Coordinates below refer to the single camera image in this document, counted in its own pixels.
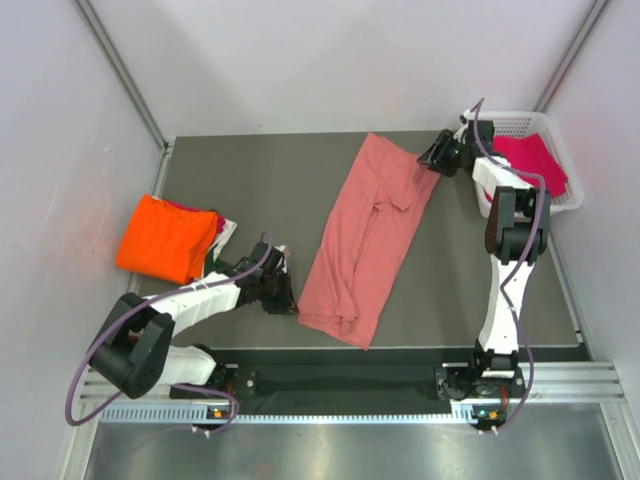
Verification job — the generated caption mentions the magenta t shirt in basket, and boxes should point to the magenta t shirt in basket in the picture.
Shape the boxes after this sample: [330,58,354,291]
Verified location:
[493,134,568,198]

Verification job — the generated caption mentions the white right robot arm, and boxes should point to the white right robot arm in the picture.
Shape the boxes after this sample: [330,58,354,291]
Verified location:
[418,116,551,396]

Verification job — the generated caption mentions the orange t shirt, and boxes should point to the orange t shirt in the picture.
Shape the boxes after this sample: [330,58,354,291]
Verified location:
[115,194,226,285]

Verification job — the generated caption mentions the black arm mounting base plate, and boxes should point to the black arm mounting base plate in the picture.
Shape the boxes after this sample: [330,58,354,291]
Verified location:
[202,364,523,416]

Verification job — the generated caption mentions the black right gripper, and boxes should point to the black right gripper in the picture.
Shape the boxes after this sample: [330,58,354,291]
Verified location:
[416,131,470,178]

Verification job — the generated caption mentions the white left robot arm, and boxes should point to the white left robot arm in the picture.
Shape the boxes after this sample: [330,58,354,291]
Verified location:
[88,241,298,399]

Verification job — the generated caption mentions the white plastic laundry basket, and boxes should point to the white plastic laundry basket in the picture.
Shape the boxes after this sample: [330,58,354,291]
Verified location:
[479,111,584,215]

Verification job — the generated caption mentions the white t shirt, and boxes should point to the white t shirt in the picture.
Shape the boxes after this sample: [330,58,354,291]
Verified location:
[210,216,237,260]

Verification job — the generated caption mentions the salmon pink t shirt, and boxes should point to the salmon pink t shirt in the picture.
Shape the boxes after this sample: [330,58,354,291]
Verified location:
[298,133,440,349]

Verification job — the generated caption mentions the grey slotted cable duct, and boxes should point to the grey slotted cable duct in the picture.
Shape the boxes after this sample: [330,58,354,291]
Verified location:
[99,402,506,425]

